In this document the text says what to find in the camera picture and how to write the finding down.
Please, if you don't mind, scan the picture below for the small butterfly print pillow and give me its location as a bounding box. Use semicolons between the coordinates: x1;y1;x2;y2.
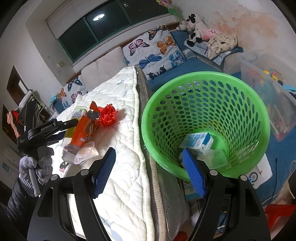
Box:
57;75;88;109

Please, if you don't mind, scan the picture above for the white electronic device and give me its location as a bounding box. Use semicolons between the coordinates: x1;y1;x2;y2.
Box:
246;154;273;189

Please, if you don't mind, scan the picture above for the beige spotted cloth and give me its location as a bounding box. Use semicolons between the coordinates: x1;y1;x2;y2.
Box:
208;33;237;59

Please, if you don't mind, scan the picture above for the clear plastic storage bin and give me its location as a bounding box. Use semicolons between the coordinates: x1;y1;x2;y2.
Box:
238;50;295;141

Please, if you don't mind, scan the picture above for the small blue milk carton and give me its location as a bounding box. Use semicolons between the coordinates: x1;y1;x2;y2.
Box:
179;132;214;155

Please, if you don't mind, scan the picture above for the pink plush toy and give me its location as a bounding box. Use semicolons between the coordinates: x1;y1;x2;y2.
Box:
201;29;220;41

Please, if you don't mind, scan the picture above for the dark glass window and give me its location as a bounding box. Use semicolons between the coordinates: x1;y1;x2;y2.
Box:
58;1;168;62

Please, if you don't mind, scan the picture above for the grey knitted gloved hand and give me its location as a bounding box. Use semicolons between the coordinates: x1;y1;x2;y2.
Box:
18;146;54;197

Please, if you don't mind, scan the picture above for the red crumpled paper ball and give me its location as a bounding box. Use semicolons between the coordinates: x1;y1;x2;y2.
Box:
98;104;118;127

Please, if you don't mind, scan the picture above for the black puffer jacket sleeve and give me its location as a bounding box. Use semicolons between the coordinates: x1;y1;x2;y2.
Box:
4;178;39;236

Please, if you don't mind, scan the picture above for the orange snack wrapper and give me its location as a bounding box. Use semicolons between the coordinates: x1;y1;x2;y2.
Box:
70;101;100;147

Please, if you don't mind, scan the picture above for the wall light switch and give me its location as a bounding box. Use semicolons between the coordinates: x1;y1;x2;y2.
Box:
57;61;65;68

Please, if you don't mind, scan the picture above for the yellow green bottle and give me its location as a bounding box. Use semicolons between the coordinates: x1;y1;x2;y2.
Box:
62;105;90;149

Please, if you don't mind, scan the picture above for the large butterfly print pillow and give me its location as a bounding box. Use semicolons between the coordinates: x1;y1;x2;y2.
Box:
122;25;186;80

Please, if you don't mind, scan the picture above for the green perforated plastic basket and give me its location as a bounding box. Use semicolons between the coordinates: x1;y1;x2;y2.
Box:
141;71;270;181

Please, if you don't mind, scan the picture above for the red plastic object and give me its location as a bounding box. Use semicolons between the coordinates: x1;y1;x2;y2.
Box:
265;204;295;239

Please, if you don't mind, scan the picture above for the white quilted mattress cover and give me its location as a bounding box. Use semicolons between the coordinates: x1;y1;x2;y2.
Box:
58;67;167;240

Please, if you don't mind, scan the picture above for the plain white pillow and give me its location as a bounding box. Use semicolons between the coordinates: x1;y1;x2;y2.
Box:
81;47;128;91

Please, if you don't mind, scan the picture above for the black white cow plush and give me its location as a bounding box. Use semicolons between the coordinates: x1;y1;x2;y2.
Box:
176;14;209;47

